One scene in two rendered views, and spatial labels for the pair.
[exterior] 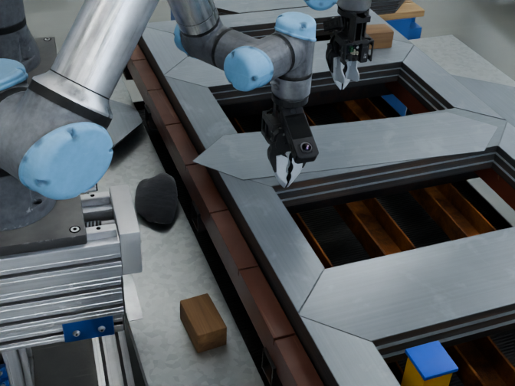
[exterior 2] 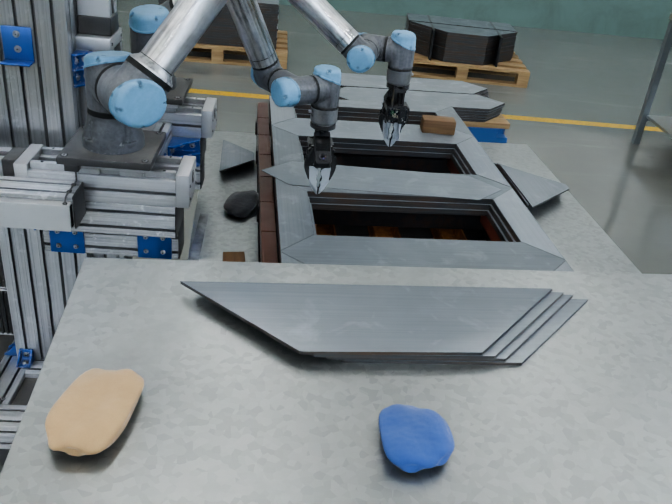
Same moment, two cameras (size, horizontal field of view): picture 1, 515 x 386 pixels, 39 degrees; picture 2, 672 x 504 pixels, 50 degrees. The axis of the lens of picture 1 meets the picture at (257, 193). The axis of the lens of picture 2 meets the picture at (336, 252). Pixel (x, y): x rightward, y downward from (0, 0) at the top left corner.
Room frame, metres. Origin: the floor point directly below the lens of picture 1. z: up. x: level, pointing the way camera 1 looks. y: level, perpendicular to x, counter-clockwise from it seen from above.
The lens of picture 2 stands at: (-0.59, -0.57, 1.75)
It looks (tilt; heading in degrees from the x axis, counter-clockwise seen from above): 30 degrees down; 13
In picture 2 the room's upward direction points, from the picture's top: 6 degrees clockwise
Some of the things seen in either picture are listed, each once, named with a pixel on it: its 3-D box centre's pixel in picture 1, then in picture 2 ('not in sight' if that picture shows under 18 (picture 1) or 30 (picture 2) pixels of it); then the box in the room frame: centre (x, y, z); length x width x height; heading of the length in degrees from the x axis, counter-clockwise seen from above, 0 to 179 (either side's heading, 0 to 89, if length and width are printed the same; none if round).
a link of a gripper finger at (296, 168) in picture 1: (290, 162); (323, 176); (1.25, -0.06, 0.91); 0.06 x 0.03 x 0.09; 22
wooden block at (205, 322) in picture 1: (202, 322); (234, 268); (0.98, 0.09, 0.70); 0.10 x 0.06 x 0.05; 27
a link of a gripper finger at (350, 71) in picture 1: (352, 73); (396, 134); (1.57, -0.21, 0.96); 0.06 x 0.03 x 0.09; 22
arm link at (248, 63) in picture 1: (251, 60); (291, 89); (1.18, 0.02, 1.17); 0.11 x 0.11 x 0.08; 51
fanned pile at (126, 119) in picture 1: (116, 116); (237, 155); (1.74, 0.40, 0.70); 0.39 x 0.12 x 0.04; 22
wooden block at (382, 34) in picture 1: (369, 37); (438, 124); (1.94, -0.29, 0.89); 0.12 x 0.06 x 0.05; 108
